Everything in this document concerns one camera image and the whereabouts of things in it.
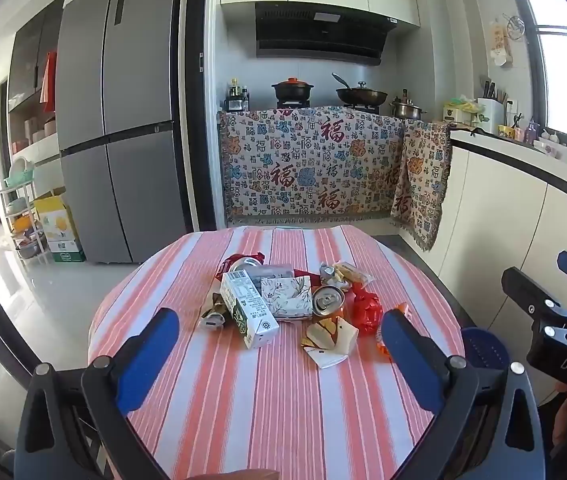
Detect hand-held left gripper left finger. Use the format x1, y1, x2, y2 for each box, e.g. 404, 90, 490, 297
14, 307, 180, 480

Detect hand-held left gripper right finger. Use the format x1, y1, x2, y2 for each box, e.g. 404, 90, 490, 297
381, 308, 547, 480

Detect dark blue waste bin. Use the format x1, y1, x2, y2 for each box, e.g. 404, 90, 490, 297
461, 326, 510, 376

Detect gold foil wrapper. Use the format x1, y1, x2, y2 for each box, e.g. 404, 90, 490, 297
200, 292, 227, 333

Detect white yellow snack wrapper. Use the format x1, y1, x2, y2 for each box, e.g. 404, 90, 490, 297
333, 261, 370, 291

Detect clear plastic floss box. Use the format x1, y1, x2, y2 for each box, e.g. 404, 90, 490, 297
258, 264, 297, 281

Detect red plastic wrapper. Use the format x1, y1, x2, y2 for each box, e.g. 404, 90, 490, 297
351, 282, 383, 336

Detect folded orange white carton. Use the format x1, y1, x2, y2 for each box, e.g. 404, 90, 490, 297
301, 316, 359, 370

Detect cream lower cabinets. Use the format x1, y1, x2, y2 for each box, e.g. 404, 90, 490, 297
398, 145, 567, 396

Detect crushed orange can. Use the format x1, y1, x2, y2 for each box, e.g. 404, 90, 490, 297
312, 285, 347, 318

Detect white green milk carton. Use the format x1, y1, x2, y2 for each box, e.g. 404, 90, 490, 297
220, 269, 280, 350

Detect pink striped tablecloth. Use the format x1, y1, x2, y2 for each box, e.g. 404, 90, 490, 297
88, 225, 467, 480

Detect green white cardboard box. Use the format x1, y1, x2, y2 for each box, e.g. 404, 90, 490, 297
48, 240, 87, 263

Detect floral paper box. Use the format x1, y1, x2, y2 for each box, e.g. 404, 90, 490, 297
260, 275, 314, 321

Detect crushed red can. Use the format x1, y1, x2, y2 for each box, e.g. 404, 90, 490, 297
221, 254, 264, 276

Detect narrow printed fringed blanket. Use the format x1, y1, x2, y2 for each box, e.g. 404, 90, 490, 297
389, 119, 453, 252

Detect yellow cardboard box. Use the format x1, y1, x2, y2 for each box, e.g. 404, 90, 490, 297
34, 187, 80, 253

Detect white knife holder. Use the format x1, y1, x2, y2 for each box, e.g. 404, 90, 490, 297
477, 80, 507, 128

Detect white storage rack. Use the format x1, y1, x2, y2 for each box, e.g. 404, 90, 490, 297
0, 157, 49, 266

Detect wide printed fringed blanket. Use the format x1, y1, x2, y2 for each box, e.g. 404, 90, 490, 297
218, 106, 407, 227

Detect steel pot with lid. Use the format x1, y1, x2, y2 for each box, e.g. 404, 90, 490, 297
389, 96, 427, 121

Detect grey refrigerator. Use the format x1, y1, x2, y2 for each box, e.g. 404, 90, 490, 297
56, 0, 187, 265

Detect black wok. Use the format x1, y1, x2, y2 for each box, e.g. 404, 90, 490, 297
332, 73, 389, 106

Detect black gas stove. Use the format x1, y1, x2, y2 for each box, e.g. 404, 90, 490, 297
276, 101, 380, 113

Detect black clay pot orange lid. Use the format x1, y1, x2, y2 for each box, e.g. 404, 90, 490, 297
271, 77, 314, 103

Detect red hanging cloth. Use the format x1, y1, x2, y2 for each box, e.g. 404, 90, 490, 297
40, 51, 58, 112

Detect glass display cabinet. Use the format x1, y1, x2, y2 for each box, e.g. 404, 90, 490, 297
8, 7, 67, 161

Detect black range hood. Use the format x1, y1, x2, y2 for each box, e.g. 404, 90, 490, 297
255, 1, 398, 67

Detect paper wall hanging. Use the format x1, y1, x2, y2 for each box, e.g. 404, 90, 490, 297
488, 22, 514, 67

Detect black door frame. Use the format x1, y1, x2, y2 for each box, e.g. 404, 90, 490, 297
176, 0, 222, 233

